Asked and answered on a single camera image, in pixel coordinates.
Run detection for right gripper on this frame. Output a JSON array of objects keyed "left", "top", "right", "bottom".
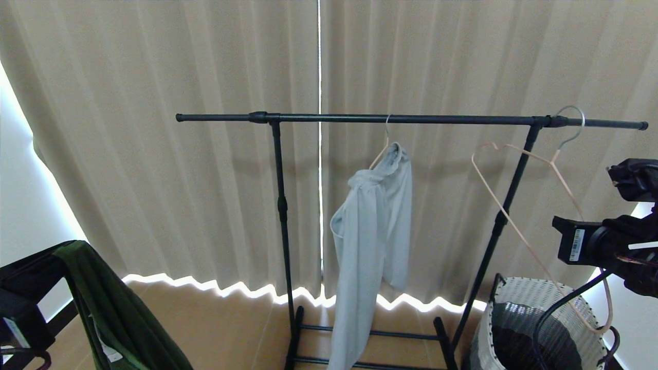
[{"left": 552, "top": 215, "right": 618, "bottom": 266}]

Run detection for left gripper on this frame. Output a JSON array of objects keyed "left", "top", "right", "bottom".
[{"left": 0, "top": 288, "right": 56, "bottom": 355}]

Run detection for pink clothes hanger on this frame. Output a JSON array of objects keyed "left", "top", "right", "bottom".
[
  {"left": 369, "top": 114, "right": 394, "bottom": 170},
  {"left": 470, "top": 105, "right": 615, "bottom": 336}
]

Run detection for green garment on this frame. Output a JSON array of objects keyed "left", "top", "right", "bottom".
[{"left": 54, "top": 240, "right": 195, "bottom": 370}]

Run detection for pale grey shorts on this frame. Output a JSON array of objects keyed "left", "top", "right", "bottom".
[{"left": 328, "top": 142, "right": 413, "bottom": 370}]

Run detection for white laundry basket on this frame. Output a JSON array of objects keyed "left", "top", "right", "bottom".
[{"left": 469, "top": 273, "right": 622, "bottom": 370}]

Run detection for black clothes rack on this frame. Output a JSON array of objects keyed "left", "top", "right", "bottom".
[{"left": 176, "top": 110, "right": 649, "bottom": 370}]

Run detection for beige curtain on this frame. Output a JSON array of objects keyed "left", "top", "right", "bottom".
[{"left": 0, "top": 0, "right": 658, "bottom": 314}]

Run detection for black cable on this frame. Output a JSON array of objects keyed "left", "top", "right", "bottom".
[{"left": 532, "top": 270, "right": 615, "bottom": 370}]

